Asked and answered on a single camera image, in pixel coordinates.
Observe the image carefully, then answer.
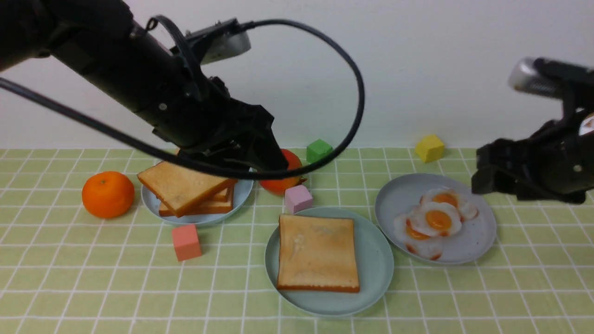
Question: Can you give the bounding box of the salmon red cube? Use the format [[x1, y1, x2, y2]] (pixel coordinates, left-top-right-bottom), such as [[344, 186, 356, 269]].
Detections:
[[171, 224, 202, 262]]

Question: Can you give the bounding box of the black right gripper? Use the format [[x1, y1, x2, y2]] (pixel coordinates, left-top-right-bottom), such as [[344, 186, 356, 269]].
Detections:
[[471, 109, 593, 205]]

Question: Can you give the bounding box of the fried egg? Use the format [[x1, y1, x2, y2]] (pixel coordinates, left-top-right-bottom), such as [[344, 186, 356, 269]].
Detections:
[[393, 214, 443, 261], [420, 188, 479, 222], [407, 202, 462, 238]]

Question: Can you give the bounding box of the yellow cube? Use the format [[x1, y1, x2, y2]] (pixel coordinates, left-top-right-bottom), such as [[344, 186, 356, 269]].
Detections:
[[414, 135, 446, 163]]

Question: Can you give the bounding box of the orange fruit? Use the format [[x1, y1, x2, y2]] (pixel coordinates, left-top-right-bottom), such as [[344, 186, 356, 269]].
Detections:
[[81, 171, 135, 219]]

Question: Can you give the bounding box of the red apple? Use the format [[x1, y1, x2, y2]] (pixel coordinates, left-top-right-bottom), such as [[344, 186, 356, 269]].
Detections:
[[259, 148, 307, 196]]

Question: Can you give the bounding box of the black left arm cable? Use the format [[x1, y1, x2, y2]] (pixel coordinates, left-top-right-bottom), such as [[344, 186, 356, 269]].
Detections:
[[0, 15, 366, 180]]

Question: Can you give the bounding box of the teal green plate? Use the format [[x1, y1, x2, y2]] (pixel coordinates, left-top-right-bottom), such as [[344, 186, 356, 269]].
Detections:
[[278, 207, 394, 317]]

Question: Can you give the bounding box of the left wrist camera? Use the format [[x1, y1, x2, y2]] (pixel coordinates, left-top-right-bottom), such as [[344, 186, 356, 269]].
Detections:
[[185, 18, 251, 65]]

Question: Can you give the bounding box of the pink cube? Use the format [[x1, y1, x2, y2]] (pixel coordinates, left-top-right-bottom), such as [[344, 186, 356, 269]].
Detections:
[[284, 185, 313, 214]]

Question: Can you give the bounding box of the light blue bread plate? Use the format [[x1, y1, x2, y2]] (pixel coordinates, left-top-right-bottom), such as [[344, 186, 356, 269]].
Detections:
[[141, 180, 254, 225]]

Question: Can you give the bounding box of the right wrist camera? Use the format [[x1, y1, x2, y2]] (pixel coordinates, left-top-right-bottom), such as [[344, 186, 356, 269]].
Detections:
[[507, 57, 594, 100]]

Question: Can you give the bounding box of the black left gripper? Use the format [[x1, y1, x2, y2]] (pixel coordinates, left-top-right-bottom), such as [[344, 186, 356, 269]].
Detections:
[[153, 77, 289, 172]]

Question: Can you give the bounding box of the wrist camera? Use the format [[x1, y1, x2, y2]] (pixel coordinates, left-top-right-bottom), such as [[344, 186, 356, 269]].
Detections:
[[507, 57, 594, 100], [185, 18, 251, 65]]

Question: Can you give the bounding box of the green cube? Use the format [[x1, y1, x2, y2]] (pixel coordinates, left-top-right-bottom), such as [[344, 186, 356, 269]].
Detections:
[[306, 139, 333, 164]]

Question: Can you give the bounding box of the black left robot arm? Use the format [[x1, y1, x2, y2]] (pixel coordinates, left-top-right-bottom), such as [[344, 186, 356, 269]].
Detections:
[[1, 0, 288, 171]]

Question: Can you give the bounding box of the grey egg plate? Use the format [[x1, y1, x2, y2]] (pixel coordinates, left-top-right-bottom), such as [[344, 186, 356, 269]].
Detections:
[[375, 173, 497, 265]]

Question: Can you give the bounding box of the toast slice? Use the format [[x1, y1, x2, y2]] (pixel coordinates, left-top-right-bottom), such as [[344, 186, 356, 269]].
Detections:
[[210, 185, 235, 202], [137, 161, 238, 218], [158, 197, 234, 217], [277, 214, 361, 293]]

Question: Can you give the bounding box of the green checkered tablecloth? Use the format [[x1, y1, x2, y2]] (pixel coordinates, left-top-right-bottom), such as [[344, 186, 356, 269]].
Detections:
[[0, 148, 594, 334]]

